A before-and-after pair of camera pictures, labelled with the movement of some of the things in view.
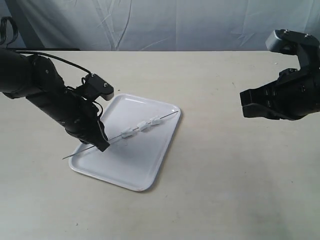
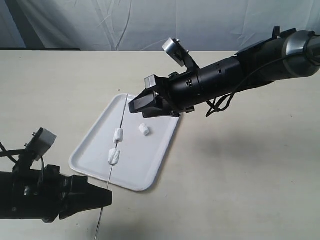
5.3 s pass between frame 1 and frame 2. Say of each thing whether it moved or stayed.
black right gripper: moved
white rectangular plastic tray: stayed
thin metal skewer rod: moved
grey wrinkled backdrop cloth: stayed
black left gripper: moved
